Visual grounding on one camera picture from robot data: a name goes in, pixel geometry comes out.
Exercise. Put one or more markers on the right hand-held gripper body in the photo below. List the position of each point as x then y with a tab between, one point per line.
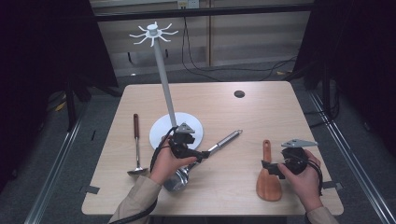
295	160

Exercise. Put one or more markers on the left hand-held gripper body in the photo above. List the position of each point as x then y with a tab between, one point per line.
182	140

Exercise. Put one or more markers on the wooden rice paddle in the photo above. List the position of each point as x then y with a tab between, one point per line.
269	186

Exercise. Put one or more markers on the large steel spoon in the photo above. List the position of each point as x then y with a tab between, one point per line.
224	140

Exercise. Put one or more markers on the white utensil rack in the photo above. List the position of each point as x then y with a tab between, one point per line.
164	81

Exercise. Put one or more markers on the person's right hand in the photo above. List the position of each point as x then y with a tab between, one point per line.
306	186

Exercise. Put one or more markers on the person's left hand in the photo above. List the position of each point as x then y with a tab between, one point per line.
166	166

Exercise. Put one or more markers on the grey tape piece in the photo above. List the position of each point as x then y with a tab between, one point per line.
92	189
332	185

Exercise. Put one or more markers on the dark round table grommet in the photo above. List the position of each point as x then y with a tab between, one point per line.
239	94

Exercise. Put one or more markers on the black stand leg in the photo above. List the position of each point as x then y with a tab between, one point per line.
71	105

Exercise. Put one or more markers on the black curtain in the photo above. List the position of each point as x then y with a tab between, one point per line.
46	46
358	46

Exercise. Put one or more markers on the black horizontal bar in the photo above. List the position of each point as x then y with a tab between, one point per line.
218	11

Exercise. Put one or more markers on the metal floor rail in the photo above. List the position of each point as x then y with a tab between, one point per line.
51	183
358	174

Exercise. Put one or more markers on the white wall socket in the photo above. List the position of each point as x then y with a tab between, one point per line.
188	3

